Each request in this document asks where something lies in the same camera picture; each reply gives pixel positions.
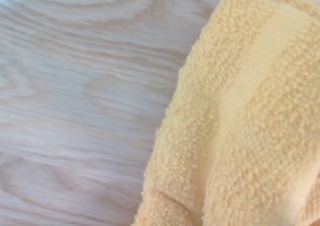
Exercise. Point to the yellow terry towel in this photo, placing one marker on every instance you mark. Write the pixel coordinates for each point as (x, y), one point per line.
(237, 110)

